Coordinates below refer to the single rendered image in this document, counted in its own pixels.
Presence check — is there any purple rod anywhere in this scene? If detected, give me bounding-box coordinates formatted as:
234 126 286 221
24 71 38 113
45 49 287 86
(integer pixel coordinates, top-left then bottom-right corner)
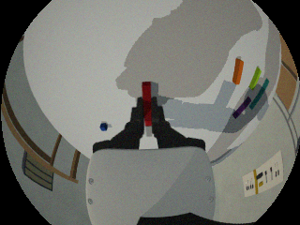
232 97 251 119

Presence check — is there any turquoise rod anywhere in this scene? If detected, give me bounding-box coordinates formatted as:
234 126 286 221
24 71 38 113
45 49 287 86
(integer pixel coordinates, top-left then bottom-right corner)
249 79 269 110

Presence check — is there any dark red rod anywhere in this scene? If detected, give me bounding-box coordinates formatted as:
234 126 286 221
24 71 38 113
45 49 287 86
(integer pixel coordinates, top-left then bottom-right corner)
142 82 152 126

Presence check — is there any lime green rod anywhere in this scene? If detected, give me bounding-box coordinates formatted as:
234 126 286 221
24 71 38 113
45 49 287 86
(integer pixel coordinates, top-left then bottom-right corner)
249 67 262 91

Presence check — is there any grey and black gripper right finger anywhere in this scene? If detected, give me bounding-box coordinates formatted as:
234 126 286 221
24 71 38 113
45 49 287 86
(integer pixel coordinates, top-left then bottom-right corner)
151 97 205 151

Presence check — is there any orange rod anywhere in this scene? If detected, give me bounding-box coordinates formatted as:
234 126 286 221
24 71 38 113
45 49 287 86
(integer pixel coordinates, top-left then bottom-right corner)
232 58 244 84

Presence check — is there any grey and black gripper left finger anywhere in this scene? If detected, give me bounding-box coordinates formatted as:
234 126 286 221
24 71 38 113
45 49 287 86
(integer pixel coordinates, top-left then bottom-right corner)
93 97 144 153

